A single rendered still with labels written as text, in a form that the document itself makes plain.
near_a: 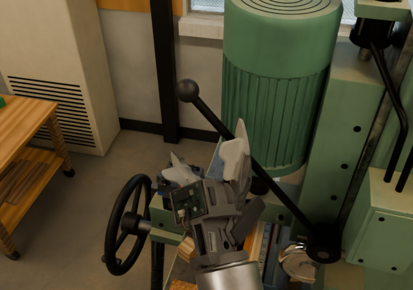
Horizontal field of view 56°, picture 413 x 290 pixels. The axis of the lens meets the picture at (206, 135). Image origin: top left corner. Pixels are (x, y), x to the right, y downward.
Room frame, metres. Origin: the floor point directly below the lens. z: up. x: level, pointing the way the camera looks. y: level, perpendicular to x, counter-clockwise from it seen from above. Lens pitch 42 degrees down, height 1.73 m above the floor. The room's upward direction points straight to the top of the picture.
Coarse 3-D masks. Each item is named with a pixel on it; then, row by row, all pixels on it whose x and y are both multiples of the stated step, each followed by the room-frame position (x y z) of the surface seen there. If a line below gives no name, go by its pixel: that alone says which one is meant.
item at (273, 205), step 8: (280, 184) 0.57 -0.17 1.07; (288, 184) 0.57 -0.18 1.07; (248, 192) 0.55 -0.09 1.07; (272, 192) 0.55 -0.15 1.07; (288, 192) 0.55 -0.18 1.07; (296, 192) 0.55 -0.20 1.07; (264, 200) 0.53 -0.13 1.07; (272, 200) 0.53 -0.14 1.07; (272, 208) 0.52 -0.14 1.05; (280, 208) 0.52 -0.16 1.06; (264, 216) 0.52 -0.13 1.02; (272, 216) 0.52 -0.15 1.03; (288, 216) 0.51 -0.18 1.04; (288, 224) 0.51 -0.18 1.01
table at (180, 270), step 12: (216, 156) 0.84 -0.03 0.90; (216, 168) 0.78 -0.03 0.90; (216, 180) 0.74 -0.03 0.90; (156, 228) 0.60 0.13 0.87; (156, 240) 0.57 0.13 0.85; (168, 240) 0.57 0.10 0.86; (180, 240) 0.56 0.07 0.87; (180, 264) 0.47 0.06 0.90; (168, 276) 0.44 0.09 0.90; (180, 276) 0.44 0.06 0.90; (192, 276) 0.44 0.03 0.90; (168, 288) 0.42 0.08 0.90
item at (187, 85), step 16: (192, 80) 0.46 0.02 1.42; (192, 96) 0.44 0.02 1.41; (208, 112) 0.45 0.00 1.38; (224, 128) 0.44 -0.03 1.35; (288, 208) 0.40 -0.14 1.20; (304, 224) 0.40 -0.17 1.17; (320, 224) 0.41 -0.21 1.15; (320, 240) 0.38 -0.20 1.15; (336, 240) 0.38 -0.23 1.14; (320, 256) 0.37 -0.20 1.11; (336, 256) 0.36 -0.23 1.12
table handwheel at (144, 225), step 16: (144, 176) 0.74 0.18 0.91; (128, 192) 0.65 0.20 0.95; (112, 208) 0.61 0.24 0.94; (144, 208) 0.76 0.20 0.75; (112, 224) 0.57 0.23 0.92; (128, 224) 0.64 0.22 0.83; (144, 224) 0.64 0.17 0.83; (112, 240) 0.54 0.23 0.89; (144, 240) 0.68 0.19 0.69; (112, 256) 0.52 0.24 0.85; (128, 256) 0.62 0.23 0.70; (112, 272) 0.52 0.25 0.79
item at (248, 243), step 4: (256, 224) 0.56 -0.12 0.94; (248, 236) 0.53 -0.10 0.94; (252, 236) 0.53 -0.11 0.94; (248, 240) 0.51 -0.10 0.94; (252, 240) 0.51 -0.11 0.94; (244, 244) 0.50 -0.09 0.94; (248, 244) 0.50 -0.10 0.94; (252, 244) 0.50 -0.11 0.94; (244, 248) 0.49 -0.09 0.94; (248, 248) 0.49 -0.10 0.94; (248, 252) 0.48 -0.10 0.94; (248, 260) 0.46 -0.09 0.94
